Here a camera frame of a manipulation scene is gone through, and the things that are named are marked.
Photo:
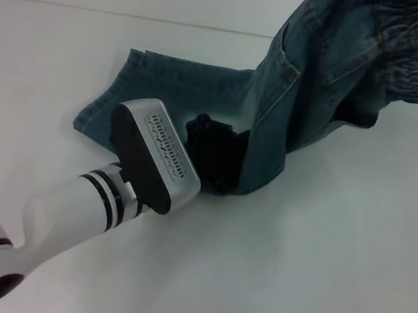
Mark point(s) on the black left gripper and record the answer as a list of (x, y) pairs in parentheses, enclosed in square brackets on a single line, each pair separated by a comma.
[(217, 154)]

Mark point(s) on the blue denim shorts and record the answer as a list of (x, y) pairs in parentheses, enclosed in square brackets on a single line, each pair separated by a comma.
[(321, 63)]

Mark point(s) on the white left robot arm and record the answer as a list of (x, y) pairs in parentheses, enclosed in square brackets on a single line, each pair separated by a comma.
[(64, 204)]

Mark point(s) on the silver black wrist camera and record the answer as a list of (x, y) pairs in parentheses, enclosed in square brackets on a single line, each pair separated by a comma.
[(162, 148)]

